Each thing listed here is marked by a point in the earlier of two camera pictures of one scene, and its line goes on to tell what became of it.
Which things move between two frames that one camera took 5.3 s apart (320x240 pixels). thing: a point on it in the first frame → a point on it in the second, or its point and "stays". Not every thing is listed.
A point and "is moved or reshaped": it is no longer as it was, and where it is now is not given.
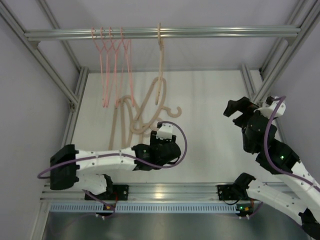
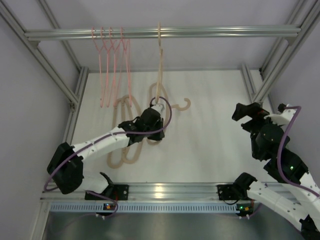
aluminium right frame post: x=313 y=9 stays
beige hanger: x=130 y=99 → x=122 y=119
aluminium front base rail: x=150 y=193 stays
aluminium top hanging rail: x=168 y=33 stays
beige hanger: x=170 y=113 is moved or reshaped
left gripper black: x=153 y=139 → x=159 y=123
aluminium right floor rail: x=252 y=91 stays
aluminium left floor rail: x=74 y=107 stays
